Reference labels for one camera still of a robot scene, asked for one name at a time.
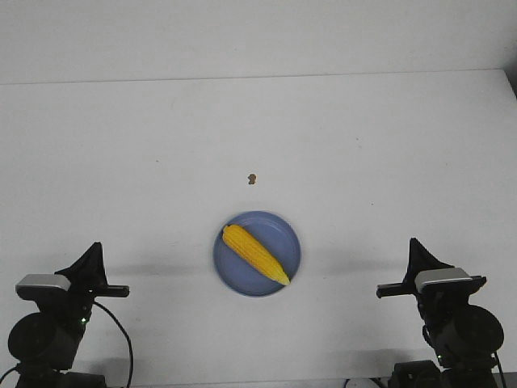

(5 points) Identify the blue round plate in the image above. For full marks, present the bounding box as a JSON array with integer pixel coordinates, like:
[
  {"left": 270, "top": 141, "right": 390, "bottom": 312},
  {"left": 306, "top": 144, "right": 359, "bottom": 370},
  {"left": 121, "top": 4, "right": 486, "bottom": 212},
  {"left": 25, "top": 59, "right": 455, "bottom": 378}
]
[{"left": 212, "top": 211, "right": 301, "bottom": 297}]

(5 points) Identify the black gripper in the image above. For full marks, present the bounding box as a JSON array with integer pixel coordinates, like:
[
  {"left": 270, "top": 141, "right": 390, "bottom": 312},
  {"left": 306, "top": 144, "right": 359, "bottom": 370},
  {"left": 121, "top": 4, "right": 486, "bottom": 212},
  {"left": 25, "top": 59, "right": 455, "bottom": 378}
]
[
  {"left": 376, "top": 238, "right": 487, "bottom": 306},
  {"left": 55, "top": 242, "right": 130, "bottom": 323}
]

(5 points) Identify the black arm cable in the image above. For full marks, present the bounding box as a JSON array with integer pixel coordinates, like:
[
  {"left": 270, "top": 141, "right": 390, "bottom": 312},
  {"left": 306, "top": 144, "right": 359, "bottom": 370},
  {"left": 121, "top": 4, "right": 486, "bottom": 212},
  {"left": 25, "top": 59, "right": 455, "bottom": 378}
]
[
  {"left": 93, "top": 301, "right": 134, "bottom": 388},
  {"left": 492, "top": 351, "right": 506, "bottom": 388}
]

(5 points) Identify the yellow corn cob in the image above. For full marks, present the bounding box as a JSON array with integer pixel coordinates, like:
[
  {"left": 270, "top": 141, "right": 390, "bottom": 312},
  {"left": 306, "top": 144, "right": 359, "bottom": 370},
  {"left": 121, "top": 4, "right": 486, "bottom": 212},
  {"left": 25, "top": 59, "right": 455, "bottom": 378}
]
[{"left": 222, "top": 224, "right": 291, "bottom": 285}]

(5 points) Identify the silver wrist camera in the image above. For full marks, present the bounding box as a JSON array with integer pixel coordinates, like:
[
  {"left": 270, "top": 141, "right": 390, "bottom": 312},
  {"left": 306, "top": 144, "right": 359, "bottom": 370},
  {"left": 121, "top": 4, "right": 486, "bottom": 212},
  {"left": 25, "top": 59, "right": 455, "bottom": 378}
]
[
  {"left": 15, "top": 274, "right": 71, "bottom": 302},
  {"left": 414, "top": 268, "right": 473, "bottom": 293}
]

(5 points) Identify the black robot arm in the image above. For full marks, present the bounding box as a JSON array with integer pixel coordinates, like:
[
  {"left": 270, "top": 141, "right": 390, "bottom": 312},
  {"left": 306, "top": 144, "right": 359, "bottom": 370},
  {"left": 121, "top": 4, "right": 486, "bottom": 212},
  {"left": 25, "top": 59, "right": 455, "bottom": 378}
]
[
  {"left": 1, "top": 242, "right": 134, "bottom": 387},
  {"left": 376, "top": 238, "right": 506, "bottom": 387}
]

